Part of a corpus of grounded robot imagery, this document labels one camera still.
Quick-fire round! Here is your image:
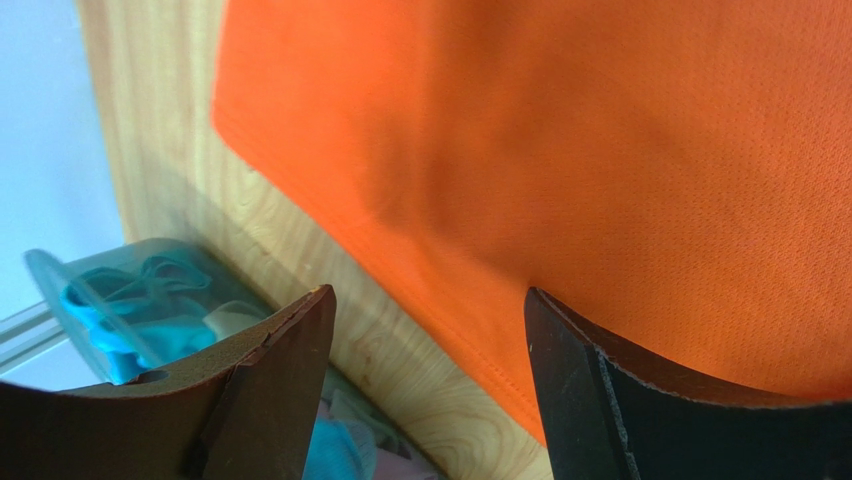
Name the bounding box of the orange t shirt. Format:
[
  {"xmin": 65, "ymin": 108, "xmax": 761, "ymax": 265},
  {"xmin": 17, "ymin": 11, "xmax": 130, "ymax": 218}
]
[{"xmin": 212, "ymin": 1, "xmax": 851, "ymax": 440}]

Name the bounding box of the grey plastic laundry basket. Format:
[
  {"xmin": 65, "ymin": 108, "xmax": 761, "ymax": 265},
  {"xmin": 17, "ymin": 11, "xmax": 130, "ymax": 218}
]
[{"xmin": 1, "ymin": 238, "xmax": 440, "ymax": 479}]

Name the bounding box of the aluminium frame rail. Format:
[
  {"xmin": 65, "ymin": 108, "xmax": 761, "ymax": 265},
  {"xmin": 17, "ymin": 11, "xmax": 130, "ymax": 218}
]
[{"xmin": 1, "ymin": 302, "xmax": 68, "ymax": 375}]

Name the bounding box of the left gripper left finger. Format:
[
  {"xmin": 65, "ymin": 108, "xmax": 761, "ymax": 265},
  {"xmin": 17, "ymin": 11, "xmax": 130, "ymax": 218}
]
[{"xmin": 1, "ymin": 285, "xmax": 337, "ymax": 479}]

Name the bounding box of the teal t shirt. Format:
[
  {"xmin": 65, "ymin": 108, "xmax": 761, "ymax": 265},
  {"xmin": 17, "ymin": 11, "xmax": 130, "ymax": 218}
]
[{"xmin": 59, "ymin": 253, "xmax": 379, "ymax": 436}]

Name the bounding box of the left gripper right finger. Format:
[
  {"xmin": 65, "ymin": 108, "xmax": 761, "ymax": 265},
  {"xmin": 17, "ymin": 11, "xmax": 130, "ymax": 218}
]
[{"xmin": 524, "ymin": 288, "xmax": 851, "ymax": 479}]

